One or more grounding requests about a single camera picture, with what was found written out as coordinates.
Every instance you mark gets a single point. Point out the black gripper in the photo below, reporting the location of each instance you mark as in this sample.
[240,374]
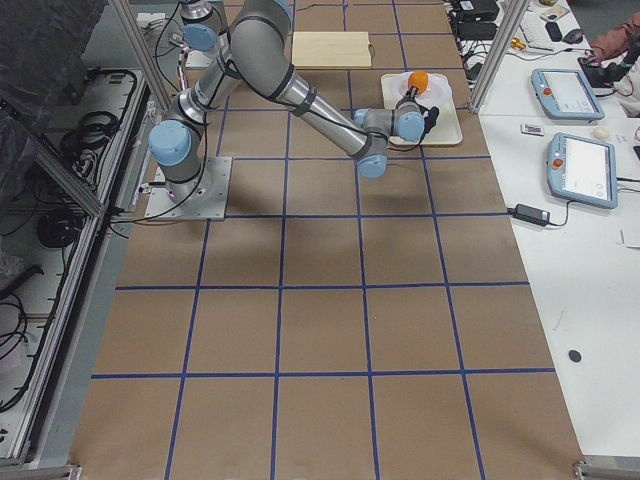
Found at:
[413,93]

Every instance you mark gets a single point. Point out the white ridged plate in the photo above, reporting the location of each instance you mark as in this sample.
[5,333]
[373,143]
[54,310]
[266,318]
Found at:
[437,93]

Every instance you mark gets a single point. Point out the orange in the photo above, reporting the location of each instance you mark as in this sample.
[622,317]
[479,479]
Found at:
[418,82]

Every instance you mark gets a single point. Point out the cream bear tray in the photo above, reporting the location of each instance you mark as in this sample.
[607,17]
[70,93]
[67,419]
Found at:
[447,131]

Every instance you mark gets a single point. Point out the bamboo cutting board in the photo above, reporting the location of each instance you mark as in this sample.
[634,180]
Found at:
[331,50]

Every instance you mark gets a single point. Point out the upper teach pendant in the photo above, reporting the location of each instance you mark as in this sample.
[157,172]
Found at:
[566,95]

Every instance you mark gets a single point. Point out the teach pendant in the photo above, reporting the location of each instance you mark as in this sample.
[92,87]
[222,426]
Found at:
[582,170]
[566,95]

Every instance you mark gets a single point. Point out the black power brick on table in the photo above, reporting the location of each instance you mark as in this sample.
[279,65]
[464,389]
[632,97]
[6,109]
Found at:
[530,214]

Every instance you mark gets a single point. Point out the white side table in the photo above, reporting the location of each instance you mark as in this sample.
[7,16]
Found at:
[584,268]

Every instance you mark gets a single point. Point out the lower teach pendant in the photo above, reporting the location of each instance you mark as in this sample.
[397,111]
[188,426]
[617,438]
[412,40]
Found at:
[582,170]

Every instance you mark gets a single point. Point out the person at side table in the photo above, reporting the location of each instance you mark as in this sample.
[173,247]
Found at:
[613,64]

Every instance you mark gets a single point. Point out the aluminium frame post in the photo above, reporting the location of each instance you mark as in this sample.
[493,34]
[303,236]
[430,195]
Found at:
[512,16]

